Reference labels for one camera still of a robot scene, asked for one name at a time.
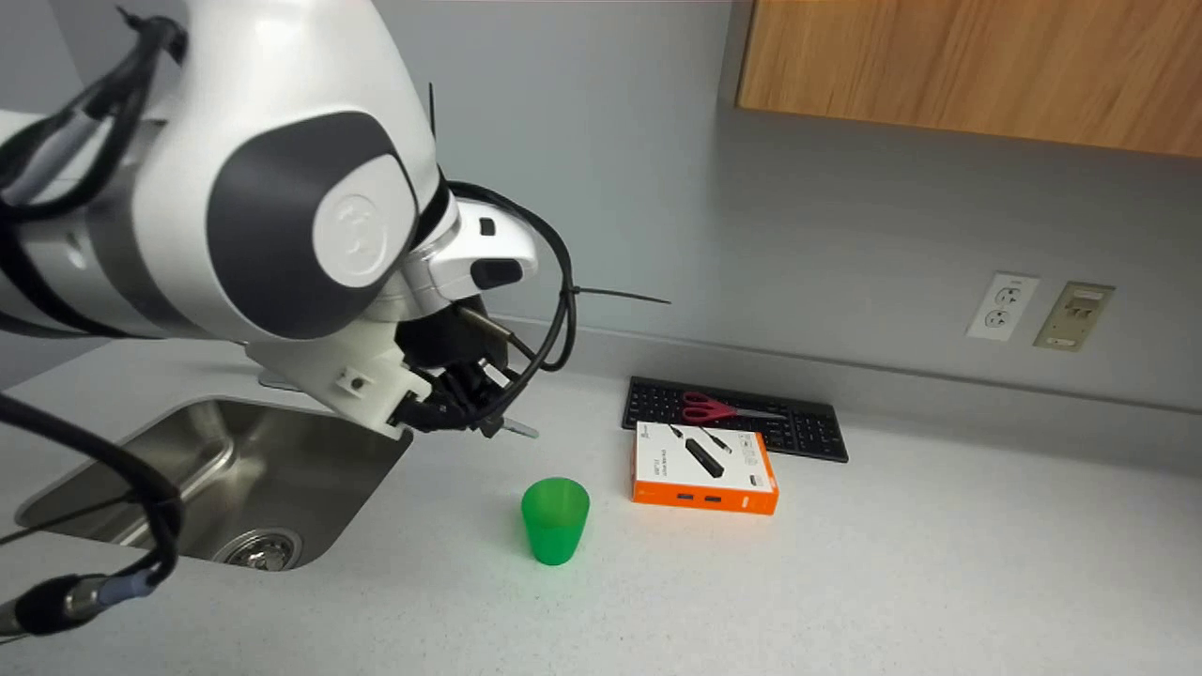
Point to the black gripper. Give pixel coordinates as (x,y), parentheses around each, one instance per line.
(436,350)

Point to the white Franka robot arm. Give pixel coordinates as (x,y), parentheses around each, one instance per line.
(248,191)

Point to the green plastic cup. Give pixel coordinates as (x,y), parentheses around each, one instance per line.
(553,521)

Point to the black zip tie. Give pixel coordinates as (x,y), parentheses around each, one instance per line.
(621,293)

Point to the orange and white box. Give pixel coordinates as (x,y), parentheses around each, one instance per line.
(701,466)

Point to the stainless steel sink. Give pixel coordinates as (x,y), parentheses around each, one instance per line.
(238,482)

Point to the round metal sink drain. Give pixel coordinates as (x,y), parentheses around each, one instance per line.
(261,551)

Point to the black keyboard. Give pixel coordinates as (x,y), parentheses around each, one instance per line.
(810,435)

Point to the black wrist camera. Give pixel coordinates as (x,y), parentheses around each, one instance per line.
(486,333)

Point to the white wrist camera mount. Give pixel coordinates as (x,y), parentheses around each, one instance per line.
(330,379)

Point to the white wall outlet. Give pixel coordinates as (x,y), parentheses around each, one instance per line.
(1000,306)

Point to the wooden wall cabinet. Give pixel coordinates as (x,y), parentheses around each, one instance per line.
(978,63)

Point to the beige wall plate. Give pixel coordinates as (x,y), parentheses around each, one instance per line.
(1077,318)

